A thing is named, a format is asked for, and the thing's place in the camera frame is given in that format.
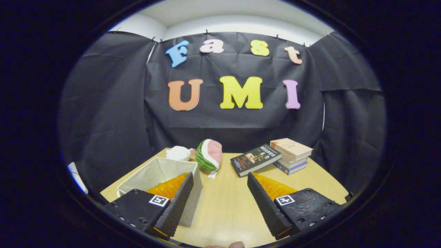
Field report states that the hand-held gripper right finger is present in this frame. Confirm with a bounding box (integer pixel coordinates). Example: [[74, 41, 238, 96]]
[[247, 172, 345, 241]]

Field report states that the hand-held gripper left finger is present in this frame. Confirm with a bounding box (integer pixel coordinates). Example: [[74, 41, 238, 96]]
[[103, 172, 194, 241]]

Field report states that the grey fabric storage box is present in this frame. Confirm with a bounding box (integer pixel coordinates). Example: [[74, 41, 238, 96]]
[[117, 157, 204, 228]]

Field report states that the blue cover book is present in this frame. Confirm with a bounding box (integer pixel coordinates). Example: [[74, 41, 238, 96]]
[[274, 160, 307, 175]]

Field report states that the black cover book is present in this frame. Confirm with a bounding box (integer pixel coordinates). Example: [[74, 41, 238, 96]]
[[230, 144, 282, 177]]

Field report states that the white cover book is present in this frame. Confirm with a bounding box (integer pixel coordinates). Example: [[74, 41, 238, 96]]
[[277, 155, 308, 169]]

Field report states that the white plush toy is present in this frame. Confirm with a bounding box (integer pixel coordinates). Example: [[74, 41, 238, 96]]
[[166, 146, 196, 162]]

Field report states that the watermelon slice plush toy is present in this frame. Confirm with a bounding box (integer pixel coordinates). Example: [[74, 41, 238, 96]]
[[195, 139, 223, 178]]

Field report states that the beige cover book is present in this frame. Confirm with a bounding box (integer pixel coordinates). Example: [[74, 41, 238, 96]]
[[270, 138, 314, 159]]

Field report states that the black backdrop cloth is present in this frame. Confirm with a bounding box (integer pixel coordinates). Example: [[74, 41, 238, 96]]
[[59, 31, 386, 204]]

